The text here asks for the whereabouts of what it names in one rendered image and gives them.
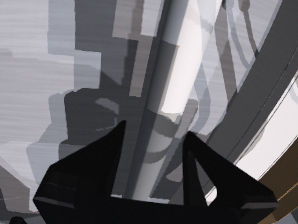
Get white tube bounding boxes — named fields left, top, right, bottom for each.
left=124, top=0, right=222, bottom=201

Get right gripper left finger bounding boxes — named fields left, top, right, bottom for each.
left=41, top=120, right=127, bottom=196

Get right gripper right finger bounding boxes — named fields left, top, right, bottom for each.
left=182, top=131, right=279, bottom=224

